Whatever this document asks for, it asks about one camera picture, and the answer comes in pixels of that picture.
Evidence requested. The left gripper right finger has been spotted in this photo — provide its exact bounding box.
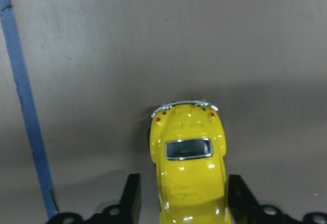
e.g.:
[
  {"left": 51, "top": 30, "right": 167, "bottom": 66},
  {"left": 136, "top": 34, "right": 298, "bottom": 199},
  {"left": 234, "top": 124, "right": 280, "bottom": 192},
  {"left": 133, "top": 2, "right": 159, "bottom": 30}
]
[{"left": 228, "top": 175, "right": 326, "bottom": 224}]

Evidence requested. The yellow toy beetle car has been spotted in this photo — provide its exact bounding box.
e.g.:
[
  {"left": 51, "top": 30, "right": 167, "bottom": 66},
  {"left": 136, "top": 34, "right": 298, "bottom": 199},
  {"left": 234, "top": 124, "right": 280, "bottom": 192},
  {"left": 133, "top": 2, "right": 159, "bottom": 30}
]
[{"left": 149, "top": 101, "right": 230, "bottom": 223}]

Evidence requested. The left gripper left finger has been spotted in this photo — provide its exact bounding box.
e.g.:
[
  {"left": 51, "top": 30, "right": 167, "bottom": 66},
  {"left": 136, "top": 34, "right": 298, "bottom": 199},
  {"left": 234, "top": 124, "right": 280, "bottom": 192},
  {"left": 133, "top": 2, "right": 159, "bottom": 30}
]
[{"left": 48, "top": 173, "right": 141, "bottom": 224}]

